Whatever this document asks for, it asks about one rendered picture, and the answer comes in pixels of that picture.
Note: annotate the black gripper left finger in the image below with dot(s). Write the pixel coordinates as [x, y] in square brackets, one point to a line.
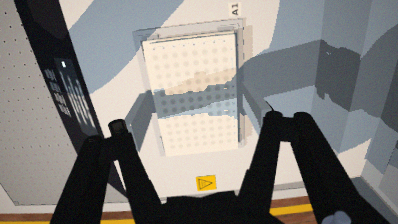
[82, 198]

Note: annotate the white well pcr plate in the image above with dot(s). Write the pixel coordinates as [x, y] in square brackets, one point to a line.
[193, 82]

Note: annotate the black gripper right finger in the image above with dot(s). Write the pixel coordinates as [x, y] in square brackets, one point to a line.
[332, 194]

